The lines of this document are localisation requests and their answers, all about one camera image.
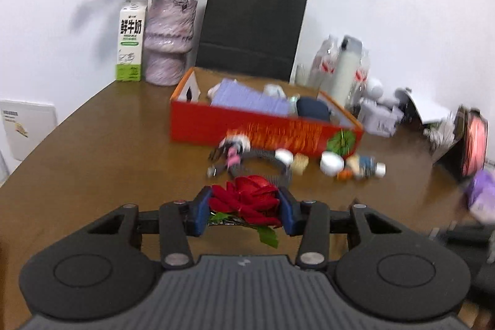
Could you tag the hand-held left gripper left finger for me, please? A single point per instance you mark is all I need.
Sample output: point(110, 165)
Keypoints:
point(199, 212)

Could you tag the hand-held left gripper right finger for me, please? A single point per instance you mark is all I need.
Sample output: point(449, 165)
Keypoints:
point(289, 212)

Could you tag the red artificial rose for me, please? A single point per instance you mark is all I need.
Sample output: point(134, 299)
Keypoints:
point(247, 202)

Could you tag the red cardboard box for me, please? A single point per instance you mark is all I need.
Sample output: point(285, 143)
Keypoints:
point(216, 127)

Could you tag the navy zip case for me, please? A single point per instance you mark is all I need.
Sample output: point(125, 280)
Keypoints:
point(313, 109)

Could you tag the white plush toy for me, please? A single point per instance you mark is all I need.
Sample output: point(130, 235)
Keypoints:
point(214, 91)

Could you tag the wooden desktop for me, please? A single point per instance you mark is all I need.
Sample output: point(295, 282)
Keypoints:
point(96, 152)

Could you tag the purple plastic bag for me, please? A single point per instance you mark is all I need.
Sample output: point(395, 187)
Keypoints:
point(481, 196)

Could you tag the small beige jar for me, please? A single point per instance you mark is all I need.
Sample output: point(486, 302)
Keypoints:
point(299, 163)

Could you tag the small white cap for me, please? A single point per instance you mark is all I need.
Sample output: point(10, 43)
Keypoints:
point(284, 156)

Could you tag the black toothed hairband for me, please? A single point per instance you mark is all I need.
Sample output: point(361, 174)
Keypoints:
point(267, 160)

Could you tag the white round jar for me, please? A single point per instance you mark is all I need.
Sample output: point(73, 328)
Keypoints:
point(331, 163)

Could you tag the small orange object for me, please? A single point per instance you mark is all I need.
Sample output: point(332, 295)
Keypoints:
point(344, 174)

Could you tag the small bottle with blue label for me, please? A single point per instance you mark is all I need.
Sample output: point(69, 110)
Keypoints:
point(365, 165)

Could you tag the red filament spool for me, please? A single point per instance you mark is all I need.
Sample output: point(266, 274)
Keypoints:
point(475, 140)

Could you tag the white round object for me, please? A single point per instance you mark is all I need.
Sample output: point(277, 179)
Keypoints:
point(274, 91)

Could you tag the clear drinking glass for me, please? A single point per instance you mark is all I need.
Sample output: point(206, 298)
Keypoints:
point(302, 75)

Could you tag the white thermos flask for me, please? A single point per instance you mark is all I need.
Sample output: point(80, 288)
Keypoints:
point(346, 75)

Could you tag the white round speaker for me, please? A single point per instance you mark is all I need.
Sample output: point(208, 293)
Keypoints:
point(374, 88)

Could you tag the clear water bottle red label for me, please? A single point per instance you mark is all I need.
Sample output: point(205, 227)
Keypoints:
point(361, 75)
point(323, 63)

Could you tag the green and white milk carton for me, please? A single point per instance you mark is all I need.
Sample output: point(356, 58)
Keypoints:
point(130, 40)

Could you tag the black paper bag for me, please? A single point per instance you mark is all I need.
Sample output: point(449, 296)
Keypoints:
point(251, 28)

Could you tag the white board with label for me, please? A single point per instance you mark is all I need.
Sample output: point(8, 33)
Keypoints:
point(27, 129)

